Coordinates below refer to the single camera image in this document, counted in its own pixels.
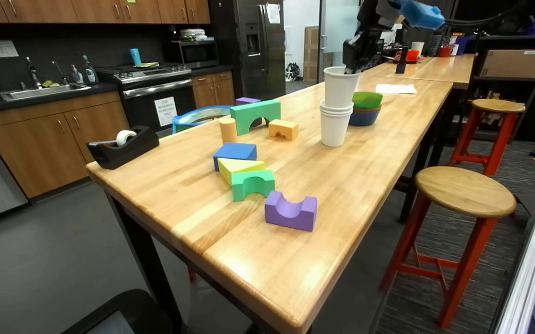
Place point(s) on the dark refrigerator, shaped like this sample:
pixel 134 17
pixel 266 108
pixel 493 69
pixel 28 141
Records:
pixel 249 62

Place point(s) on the wide wooden base cabinet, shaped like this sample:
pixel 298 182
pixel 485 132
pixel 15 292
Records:
pixel 45 149

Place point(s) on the yellow triangular foam block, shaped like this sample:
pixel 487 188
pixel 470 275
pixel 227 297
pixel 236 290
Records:
pixel 233 167

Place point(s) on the steel microwave oven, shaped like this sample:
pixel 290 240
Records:
pixel 196 54

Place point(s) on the teal bottle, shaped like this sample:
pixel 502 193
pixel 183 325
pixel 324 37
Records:
pixel 136 56

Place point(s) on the blue foam block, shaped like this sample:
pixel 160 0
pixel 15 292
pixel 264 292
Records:
pixel 235 151

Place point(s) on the black table frame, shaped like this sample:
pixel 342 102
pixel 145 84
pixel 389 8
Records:
pixel 147 260

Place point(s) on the black tape dispenser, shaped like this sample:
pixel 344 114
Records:
pixel 125 154

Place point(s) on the small purple foam block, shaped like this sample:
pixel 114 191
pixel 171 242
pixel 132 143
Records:
pixel 248 101

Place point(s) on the white paper notice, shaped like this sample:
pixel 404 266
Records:
pixel 166 112

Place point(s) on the light blue chair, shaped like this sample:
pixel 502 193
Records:
pixel 194 114

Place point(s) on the red bowl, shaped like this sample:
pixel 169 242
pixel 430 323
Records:
pixel 409 58

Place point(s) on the wooden wall cabinets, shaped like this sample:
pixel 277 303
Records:
pixel 64 10

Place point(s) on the green plastic bowl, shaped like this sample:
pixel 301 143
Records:
pixel 370 101

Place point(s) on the white tape roll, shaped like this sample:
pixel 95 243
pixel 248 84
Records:
pixel 125 136

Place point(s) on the steel kitchen stove oven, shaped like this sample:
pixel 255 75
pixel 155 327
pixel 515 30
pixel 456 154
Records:
pixel 140 102

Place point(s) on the narrow wooden base cabinet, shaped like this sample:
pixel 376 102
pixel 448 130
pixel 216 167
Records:
pixel 212 89

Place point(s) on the tan cylinder block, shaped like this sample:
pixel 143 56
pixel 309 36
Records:
pixel 229 130

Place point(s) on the small green arch block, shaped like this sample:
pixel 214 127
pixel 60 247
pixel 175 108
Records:
pixel 238 186

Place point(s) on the wooden stool red legs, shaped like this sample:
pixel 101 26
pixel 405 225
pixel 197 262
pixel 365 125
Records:
pixel 496 104
pixel 465 188

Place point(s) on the large green arch block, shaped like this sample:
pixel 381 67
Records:
pixel 240 112

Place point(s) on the black framed brown board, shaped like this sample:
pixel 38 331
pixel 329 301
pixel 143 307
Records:
pixel 515 62

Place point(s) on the cardboard box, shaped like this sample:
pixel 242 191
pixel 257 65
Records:
pixel 311 52

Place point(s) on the purple notched foam block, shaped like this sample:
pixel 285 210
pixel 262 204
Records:
pixel 279 219

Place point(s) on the small orange arch block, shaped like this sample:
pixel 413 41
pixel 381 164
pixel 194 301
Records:
pixel 283 127

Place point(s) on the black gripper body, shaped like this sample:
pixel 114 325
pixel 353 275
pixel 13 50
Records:
pixel 372 30

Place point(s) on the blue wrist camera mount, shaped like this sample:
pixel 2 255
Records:
pixel 422 13

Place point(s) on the stack of white plates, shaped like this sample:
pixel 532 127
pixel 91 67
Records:
pixel 194 34

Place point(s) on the white robot cart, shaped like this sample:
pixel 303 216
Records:
pixel 528 279

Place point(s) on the steel kitchen sink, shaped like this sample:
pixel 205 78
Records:
pixel 38 93

